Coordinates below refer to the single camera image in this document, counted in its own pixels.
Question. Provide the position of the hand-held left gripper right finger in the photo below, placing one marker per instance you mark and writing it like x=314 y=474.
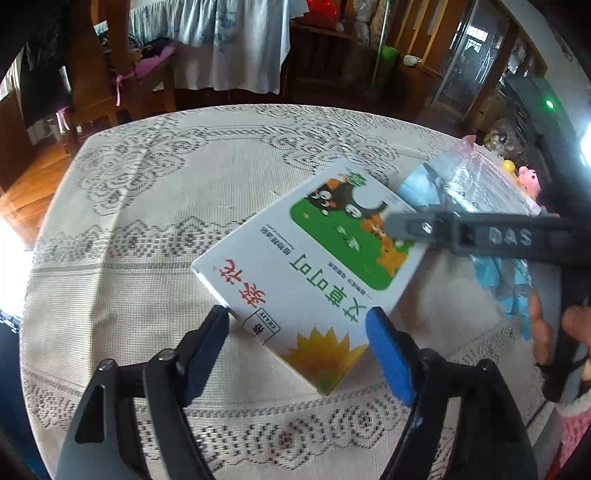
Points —
x=390 y=355

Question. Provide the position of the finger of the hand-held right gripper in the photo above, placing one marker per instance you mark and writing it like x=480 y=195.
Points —
x=415 y=227

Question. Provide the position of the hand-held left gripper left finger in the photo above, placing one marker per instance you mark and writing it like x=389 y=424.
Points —
x=203 y=350

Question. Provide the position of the clear plastic bag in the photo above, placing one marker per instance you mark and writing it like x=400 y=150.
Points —
x=475 y=184

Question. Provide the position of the white printed box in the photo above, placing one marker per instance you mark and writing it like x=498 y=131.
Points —
x=300 y=258

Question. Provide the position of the person's right forearm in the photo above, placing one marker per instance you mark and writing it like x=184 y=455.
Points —
x=575 y=424

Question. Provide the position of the person's right hand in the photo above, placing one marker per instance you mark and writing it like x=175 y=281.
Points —
x=540 y=332

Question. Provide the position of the pink pig plush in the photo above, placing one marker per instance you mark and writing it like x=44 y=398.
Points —
x=529 y=181

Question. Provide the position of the yellow plastic toy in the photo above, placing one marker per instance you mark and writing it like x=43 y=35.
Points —
x=508 y=166

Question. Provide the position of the plastic bag of toys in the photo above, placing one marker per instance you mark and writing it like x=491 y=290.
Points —
x=503 y=134

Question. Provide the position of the white lace tablecloth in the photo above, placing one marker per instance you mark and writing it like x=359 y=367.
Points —
x=138 y=230

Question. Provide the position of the cardboard box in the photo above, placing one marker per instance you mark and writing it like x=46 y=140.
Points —
x=490 y=110

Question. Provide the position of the small white figurine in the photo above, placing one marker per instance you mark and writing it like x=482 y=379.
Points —
x=412 y=60

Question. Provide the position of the dark wooden cabinet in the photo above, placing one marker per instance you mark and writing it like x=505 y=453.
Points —
x=341 y=74

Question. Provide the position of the green cup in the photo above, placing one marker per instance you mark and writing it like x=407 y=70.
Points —
x=389 y=54

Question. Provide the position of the glass door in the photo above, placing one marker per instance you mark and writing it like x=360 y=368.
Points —
x=471 y=60

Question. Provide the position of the broom stick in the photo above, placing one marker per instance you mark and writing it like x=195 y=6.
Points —
x=381 y=46

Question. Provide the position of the plastic wrapped rolls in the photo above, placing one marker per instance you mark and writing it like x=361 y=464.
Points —
x=369 y=18

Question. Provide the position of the red bag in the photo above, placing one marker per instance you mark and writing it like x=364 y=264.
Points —
x=323 y=7

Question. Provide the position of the white patterned cloth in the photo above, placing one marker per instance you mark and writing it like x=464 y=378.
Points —
x=221 y=41

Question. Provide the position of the pink cushion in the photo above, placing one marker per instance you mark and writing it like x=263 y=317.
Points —
x=152 y=62

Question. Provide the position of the wooden chair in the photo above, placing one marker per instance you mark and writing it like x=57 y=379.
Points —
x=92 y=69

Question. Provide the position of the black hanging clothes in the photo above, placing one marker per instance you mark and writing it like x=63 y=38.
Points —
x=44 y=83

